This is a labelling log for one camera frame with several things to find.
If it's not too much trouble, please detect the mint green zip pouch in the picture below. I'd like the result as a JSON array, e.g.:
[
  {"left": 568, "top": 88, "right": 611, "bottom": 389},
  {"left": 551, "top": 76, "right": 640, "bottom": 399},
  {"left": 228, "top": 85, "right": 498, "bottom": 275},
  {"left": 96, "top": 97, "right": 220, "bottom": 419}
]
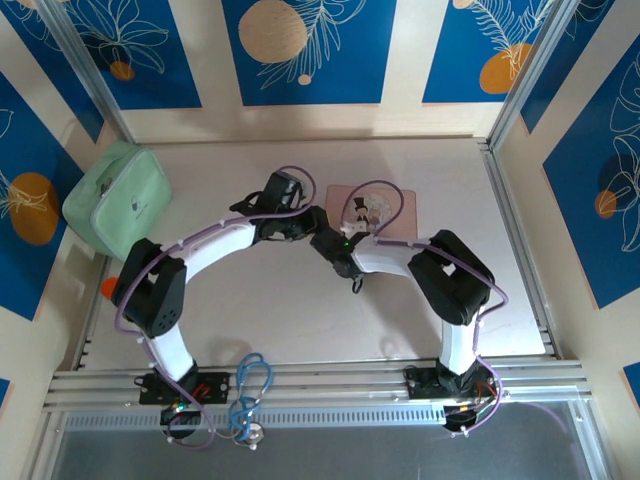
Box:
[{"left": 61, "top": 140, "right": 174, "bottom": 264}]

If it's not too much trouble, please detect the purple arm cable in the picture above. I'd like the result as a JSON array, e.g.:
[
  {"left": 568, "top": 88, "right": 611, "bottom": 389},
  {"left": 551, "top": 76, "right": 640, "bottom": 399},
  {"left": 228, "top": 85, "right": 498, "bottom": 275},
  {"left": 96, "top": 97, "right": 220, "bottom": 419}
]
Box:
[
  {"left": 113, "top": 165, "right": 321, "bottom": 452},
  {"left": 342, "top": 179, "right": 511, "bottom": 437}
]

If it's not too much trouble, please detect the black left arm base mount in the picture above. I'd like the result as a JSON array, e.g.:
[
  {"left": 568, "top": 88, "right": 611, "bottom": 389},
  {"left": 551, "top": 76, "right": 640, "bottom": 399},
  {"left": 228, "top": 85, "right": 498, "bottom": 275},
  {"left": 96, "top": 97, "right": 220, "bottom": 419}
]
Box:
[{"left": 135, "top": 370, "right": 232, "bottom": 407}]

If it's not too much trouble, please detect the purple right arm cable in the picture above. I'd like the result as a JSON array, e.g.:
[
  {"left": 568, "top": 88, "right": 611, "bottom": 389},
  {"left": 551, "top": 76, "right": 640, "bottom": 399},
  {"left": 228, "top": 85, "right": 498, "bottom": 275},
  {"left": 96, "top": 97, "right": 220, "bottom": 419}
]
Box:
[{"left": 342, "top": 179, "right": 511, "bottom": 437}]

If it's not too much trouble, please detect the aluminium corner post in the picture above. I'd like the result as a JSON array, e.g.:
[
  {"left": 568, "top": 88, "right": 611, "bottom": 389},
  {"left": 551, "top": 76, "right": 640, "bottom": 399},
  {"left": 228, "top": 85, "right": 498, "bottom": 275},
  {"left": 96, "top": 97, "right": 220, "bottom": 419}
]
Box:
[
  {"left": 487, "top": 0, "right": 577, "bottom": 152},
  {"left": 37, "top": 0, "right": 137, "bottom": 145}
]

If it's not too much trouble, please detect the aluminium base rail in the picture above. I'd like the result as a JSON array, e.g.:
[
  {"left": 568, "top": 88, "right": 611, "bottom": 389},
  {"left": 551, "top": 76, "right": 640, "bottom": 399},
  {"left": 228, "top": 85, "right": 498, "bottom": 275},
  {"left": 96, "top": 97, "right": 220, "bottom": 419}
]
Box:
[{"left": 42, "top": 360, "right": 589, "bottom": 414}]

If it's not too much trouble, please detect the pink rectangular box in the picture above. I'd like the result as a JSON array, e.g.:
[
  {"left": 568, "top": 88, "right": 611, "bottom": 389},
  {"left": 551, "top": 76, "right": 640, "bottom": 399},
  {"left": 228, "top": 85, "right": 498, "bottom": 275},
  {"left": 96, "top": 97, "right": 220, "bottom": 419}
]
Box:
[{"left": 325, "top": 183, "right": 418, "bottom": 237}]

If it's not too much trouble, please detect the aluminium table side rail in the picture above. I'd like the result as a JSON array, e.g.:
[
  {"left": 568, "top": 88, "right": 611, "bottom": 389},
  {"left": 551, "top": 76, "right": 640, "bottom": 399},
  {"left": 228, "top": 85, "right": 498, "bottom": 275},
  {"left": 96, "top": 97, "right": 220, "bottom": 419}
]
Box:
[
  {"left": 480, "top": 144, "right": 557, "bottom": 357},
  {"left": 72, "top": 239, "right": 114, "bottom": 371}
]

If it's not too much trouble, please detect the grey slotted cable duct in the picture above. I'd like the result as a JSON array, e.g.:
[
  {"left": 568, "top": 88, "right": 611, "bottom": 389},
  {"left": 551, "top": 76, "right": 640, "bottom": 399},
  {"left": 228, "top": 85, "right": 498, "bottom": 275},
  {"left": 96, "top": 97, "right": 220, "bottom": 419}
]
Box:
[{"left": 63, "top": 405, "right": 447, "bottom": 431}]

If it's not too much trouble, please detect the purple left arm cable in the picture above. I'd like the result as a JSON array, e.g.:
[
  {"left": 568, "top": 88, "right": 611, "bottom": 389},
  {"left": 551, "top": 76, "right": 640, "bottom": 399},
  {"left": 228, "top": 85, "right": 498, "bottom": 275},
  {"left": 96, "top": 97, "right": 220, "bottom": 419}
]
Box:
[{"left": 113, "top": 165, "right": 321, "bottom": 452}]

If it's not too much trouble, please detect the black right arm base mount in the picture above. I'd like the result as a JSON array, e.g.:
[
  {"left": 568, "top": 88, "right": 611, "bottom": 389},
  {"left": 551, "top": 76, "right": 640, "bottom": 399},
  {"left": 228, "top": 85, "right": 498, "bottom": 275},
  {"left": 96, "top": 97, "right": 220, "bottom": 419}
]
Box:
[{"left": 405, "top": 364, "right": 504, "bottom": 402}]

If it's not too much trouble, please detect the blue stethoscope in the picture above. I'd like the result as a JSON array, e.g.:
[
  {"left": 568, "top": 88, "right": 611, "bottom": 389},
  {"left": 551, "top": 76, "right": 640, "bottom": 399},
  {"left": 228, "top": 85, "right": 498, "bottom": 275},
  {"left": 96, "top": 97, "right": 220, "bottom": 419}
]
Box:
[{"left": 228, "top": 352, "right": 274, "bottom": 452}]

